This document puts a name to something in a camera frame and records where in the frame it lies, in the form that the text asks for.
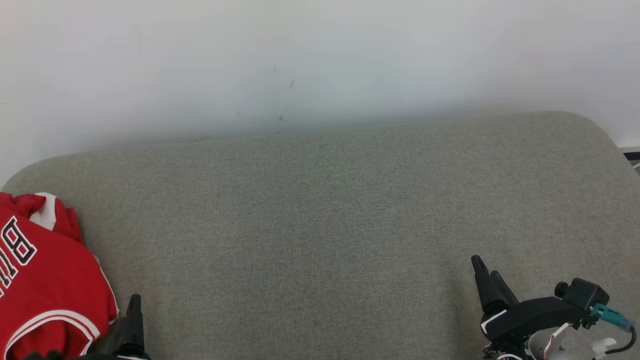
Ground silver partition frame rail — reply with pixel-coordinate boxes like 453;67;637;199
617;141;640;163

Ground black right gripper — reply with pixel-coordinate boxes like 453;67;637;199
471;255;587;360

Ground grey fabric sofa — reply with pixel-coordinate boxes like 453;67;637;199
0;111;640;360

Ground white cable clip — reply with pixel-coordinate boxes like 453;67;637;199
591;337;619;358

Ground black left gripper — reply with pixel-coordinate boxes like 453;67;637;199
22;294;152;360

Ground red basketball jersey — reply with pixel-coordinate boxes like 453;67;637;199
0;202;120;360

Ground red white twisted wires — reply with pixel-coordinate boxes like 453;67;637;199
542;322;573;360

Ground teal right camera plug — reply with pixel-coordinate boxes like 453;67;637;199
592;302;634;332

